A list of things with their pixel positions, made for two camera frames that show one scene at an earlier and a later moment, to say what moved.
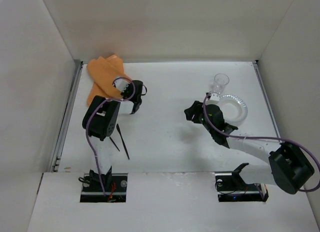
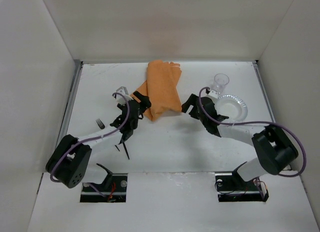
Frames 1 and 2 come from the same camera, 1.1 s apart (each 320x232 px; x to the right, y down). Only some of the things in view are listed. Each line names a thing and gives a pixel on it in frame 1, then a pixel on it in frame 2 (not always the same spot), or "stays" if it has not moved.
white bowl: x=234 y=110 stays
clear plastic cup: x=220 y=81 stays
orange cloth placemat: x=102 y=72 -> x=161 y=88
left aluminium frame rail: x=55 y=164 stays
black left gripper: x=136 y=93 -> x=137 y=103
